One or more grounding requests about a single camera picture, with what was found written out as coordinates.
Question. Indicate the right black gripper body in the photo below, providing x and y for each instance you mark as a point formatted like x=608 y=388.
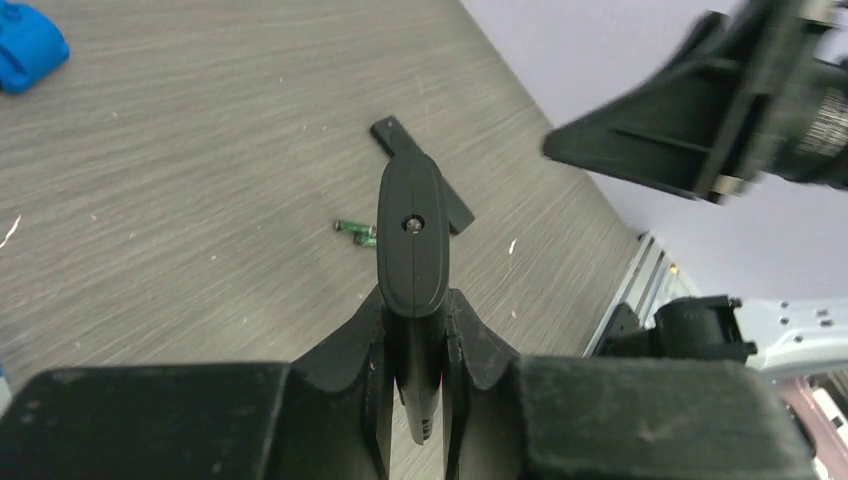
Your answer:
x=800 y=133

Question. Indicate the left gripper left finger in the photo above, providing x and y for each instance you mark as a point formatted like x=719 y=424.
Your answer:
x=342 y=402

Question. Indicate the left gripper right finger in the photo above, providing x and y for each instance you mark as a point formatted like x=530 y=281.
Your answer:
x=481 y=413

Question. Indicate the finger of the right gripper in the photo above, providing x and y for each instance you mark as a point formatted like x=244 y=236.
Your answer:
x=690 y=148
x=722 y=58

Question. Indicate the black remote with buttons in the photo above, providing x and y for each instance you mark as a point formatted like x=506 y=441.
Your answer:
x=410 y=178

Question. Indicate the green battery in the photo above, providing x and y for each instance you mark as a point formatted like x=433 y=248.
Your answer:
x=365 y=240
x=355 y=228

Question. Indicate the blue toy car block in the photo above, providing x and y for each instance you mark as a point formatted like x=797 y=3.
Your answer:
x=32 y=47

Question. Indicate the aluminium frame rail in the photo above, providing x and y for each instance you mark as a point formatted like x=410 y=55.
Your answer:
x=652 y=279

